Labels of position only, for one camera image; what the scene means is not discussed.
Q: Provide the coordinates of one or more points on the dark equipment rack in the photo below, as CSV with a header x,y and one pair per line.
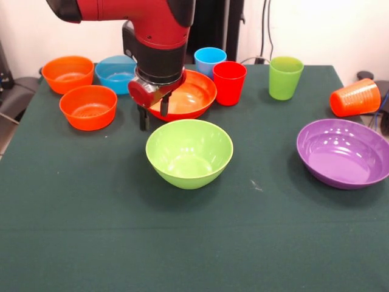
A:
x,y
2,70

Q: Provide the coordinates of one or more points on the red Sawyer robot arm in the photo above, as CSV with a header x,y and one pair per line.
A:
x,y
158,24

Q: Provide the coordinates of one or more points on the grey chair base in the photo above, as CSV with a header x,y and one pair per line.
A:
x,y
18,94

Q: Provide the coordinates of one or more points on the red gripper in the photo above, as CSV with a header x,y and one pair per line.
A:
x,y
141,92

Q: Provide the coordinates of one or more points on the wide orange bowl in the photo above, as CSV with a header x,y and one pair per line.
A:
x,y
194,97

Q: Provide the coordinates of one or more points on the small orange bowl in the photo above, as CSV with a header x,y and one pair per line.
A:
x,y
68,73
88,118

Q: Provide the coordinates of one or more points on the purple bowl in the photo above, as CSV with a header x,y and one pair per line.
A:
x,y
340,158

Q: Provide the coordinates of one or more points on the blue bowl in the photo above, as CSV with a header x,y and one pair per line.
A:
x,y
112,82

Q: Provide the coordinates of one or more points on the blue cup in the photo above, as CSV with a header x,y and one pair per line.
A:
x,y
206,61

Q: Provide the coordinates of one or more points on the orange cup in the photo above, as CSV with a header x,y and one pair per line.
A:
x,y
355,98

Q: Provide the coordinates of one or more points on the dark green tablecloth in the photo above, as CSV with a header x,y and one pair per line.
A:
x,y
182,228

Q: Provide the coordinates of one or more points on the green cup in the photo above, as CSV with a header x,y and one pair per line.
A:
x,y
285,79

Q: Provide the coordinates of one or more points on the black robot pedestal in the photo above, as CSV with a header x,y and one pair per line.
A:
x,y
212,30

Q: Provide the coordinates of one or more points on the red cup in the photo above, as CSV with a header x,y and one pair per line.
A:
x,y
229,85

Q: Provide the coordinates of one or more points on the green bowl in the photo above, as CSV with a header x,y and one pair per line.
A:
x,y
188,170

